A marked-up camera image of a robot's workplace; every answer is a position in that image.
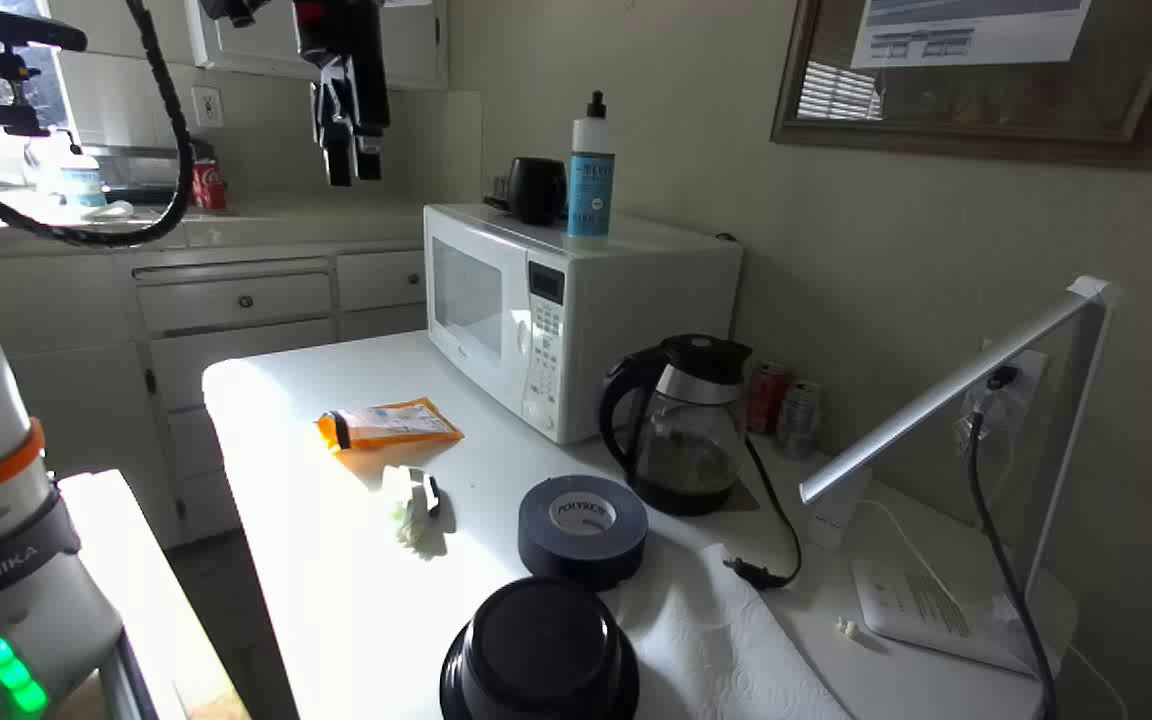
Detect grey tape roll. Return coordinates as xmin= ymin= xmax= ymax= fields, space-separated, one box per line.
xmin=510 ymin=472 xmax=654 ymax=596

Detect white wall switch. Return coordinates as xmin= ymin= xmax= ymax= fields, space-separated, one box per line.
xmin=187 ymin=83 xmax=226 ymax=134

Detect large white printed notice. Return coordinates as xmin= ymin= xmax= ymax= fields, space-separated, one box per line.
xmin=849 ymin=0 xmax=1097 ymax=74

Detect white metal frame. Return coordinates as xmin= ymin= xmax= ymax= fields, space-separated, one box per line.
xmin=796 ymin=273 xmax=1122 ymax=609

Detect wide white cabinet drawer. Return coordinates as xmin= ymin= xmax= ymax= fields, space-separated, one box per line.
xmin=132 ymin=263 xmax=338 ymax=339

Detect wooden robot mounting table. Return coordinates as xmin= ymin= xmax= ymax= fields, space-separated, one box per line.
xmin=51 ymin=463 xmax=254 ymax=720

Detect black glass electric kettle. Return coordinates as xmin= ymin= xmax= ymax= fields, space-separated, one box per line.
xmin=597 ymin=330 xmax=754 ymax=519

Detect black kettle power cord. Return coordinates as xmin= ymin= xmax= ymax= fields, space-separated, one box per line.
xmin=723 ymin=435 xmax=808 ymax=596

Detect white kitchen cabinet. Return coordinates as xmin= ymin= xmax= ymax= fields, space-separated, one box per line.
xmin=0 ymin=204 xmax=432 ymax=551

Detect red canister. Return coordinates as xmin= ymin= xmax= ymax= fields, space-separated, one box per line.
xmin=182 ymin=134 xmax=230 ymax=214

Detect small green white object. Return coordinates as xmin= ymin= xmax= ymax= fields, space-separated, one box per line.
xmin=384 ymin=463 xmax=458 ymax=561

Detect wooden framed bulletin board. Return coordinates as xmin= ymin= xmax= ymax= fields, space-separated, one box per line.
xmin=769 ymin=0 xmax=1152 ymax=175

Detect black round bowl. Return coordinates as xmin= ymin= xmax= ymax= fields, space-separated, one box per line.
xmin=434 ymin=572 xmax=645 ymax=720

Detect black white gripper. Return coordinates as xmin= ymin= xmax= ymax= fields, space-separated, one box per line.
xmin=292 ymin=0 xmax=394 ymax=190

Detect black cup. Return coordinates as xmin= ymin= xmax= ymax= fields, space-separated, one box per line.
xmin=503 ymin=152 xmax=572 ymax=231

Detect blue spray bottle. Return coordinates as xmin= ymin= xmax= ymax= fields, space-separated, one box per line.
xmin=562 ymin=89 xmax=618 ymax=246

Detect orange packet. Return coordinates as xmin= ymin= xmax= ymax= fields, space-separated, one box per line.
xmin=310 ymin=391 xmax=469 ymax=460

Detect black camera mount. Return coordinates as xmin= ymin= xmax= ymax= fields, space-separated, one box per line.
xmin=0 ymin=0 xmax=92 ymax=140

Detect small white pinned paper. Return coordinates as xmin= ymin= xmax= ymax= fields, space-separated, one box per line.
xmin=790 ymin=56 xmax=926 ymax=127

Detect white paper sheet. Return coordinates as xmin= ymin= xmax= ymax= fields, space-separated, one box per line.
xmin=845 ymin=493 xmax=1084 ymax=680

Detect white microwave oven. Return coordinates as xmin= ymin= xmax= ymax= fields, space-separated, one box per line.
xmin=415 ymin=201 xmax=746 ymax=448

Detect black wall cable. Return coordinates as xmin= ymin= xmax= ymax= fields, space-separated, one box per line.
xmin=958 ymin=363 xmax=1066 ymax=720

